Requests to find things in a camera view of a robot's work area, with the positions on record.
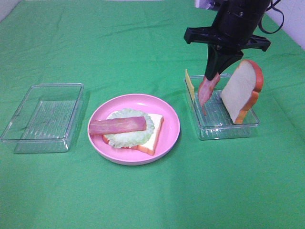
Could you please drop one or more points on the toast bread slice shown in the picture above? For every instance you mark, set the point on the toast bread slice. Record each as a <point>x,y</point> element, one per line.
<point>150,146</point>
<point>242,90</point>

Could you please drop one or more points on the clear plastic tray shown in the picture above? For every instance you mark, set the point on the clear plastic tray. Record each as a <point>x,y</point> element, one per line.
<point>217,124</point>
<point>46,119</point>

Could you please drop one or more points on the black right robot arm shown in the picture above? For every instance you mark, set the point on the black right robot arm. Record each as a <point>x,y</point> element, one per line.
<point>231,31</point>

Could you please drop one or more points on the left clear plastic tray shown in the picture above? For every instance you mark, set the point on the left clear plastic tray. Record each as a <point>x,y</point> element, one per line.
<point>46,119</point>

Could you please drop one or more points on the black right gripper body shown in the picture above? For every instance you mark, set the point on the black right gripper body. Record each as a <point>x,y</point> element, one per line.
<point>232,28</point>

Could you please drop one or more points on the pink round plate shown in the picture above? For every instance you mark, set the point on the pink round plate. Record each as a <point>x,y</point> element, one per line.
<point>168,136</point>

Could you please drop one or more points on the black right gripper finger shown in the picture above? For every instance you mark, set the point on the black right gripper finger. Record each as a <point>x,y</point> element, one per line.
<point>227,59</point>
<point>215,62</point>

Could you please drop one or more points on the bacon strip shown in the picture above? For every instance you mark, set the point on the bacon strip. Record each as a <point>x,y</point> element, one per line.
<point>205,90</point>
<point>117,125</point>

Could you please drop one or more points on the yellow cheese slice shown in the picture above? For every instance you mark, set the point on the yellow cheese slice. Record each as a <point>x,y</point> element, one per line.
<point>189,84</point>

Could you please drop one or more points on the green lettuce leaf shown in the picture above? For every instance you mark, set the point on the green lettuce leaf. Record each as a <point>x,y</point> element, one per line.
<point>133,138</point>

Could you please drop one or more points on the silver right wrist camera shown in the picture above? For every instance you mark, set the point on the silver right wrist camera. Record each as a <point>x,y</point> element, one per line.
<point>205,4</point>

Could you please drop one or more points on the right clear plastic tray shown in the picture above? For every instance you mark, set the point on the right clear plastic tray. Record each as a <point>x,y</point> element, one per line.
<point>217,124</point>

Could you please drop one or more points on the green tablecloth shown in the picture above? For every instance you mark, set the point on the green tablecloth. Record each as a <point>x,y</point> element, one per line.
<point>117,48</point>

